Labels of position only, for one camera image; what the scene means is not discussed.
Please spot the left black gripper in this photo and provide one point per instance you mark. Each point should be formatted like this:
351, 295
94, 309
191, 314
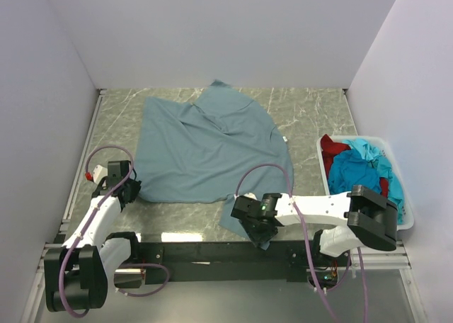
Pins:
135, 188

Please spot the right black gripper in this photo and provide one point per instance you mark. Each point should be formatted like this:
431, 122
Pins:
255, 237

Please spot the grey blue t shirt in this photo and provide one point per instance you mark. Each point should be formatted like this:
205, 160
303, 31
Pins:
202, 152

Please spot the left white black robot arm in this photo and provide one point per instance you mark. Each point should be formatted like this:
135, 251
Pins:
77, 273

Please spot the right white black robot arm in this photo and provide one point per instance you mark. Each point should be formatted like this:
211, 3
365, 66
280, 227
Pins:
359, 218

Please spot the black base crossbar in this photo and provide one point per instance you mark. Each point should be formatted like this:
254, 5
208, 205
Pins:
220, 261

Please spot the red t shirt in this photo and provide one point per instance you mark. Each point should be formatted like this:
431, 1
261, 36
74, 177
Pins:
345, 166

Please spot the bright blue t shirt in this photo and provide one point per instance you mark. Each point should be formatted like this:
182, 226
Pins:
368, 170

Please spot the white plastic laundry basket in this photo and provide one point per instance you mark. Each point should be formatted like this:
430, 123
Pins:
400, 209

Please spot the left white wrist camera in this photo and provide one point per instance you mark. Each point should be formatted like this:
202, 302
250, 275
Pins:
97, 174

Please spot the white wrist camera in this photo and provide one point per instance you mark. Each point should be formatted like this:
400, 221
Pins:
97, 174
250, 195

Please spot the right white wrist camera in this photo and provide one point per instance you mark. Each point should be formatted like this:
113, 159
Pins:
250, 195

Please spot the aluminium frame rail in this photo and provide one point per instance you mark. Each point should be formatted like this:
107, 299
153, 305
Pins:
372, 259

